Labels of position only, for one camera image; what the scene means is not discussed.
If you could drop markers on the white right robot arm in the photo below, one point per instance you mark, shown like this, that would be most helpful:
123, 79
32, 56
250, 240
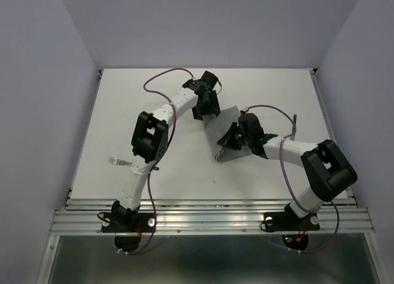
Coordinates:
328, 171

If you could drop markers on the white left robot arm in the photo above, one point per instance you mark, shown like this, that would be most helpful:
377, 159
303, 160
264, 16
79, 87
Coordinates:
154, 131

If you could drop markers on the black handled knife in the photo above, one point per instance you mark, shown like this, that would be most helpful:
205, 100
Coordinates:
294, 127

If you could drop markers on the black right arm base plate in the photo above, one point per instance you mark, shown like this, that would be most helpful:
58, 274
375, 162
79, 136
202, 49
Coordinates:
288, 222

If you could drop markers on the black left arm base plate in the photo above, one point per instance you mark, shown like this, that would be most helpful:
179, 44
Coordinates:
140, 223

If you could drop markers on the black handled fork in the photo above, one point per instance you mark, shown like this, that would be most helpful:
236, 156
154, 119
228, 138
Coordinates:
123, 163

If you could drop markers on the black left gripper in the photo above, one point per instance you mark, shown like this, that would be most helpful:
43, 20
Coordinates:
213, 107

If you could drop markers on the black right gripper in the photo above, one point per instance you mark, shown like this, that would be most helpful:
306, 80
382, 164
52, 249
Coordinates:
227, 139

